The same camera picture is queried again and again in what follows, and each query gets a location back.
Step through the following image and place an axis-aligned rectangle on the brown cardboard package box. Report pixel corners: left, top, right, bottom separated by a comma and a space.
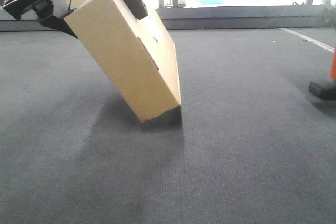
65, 0, 181, 122

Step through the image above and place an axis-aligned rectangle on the white background table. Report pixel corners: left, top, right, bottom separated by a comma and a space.
183, 0, 325, 8

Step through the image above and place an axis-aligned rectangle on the blue flat tray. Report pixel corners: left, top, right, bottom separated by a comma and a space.
194, 0, 223, 5

